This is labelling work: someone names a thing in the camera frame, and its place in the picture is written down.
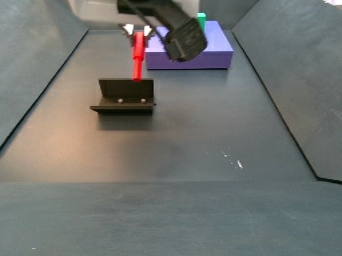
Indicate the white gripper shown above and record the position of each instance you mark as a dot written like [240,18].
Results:
[110,13]

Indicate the red peg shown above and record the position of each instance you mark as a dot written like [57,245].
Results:
[138,55]

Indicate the purple base board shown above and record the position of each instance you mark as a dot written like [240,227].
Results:
[216,57]

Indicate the green block right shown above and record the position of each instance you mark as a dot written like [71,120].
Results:
[202,19]

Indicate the black angle holder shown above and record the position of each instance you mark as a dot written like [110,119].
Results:
[126,96]

